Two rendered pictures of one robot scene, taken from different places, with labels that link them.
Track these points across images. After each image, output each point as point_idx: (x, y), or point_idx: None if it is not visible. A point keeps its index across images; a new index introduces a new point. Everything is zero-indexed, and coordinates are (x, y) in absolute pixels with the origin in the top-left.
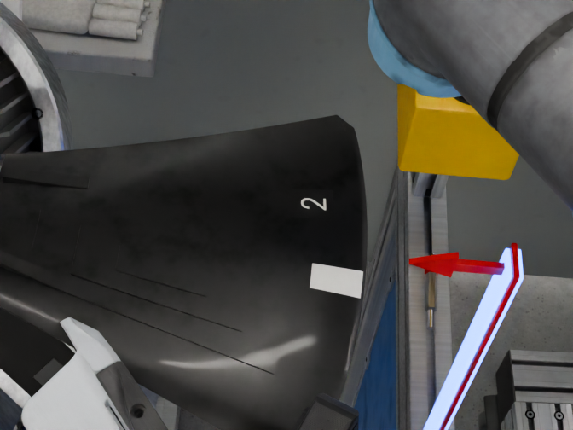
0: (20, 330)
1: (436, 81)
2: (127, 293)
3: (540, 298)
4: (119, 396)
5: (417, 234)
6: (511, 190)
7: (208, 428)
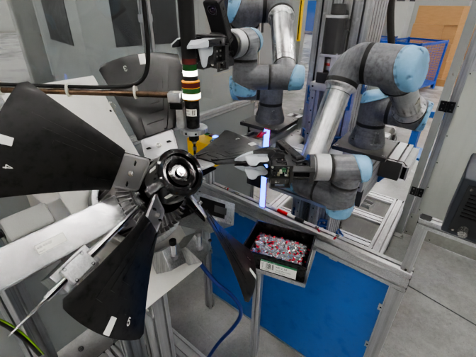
0: (205, 202)
1: (253, 91)
2: (235, 155)
3: None
4: (259, 151)
5: (218, 188)
6: None
7: (177, 326)
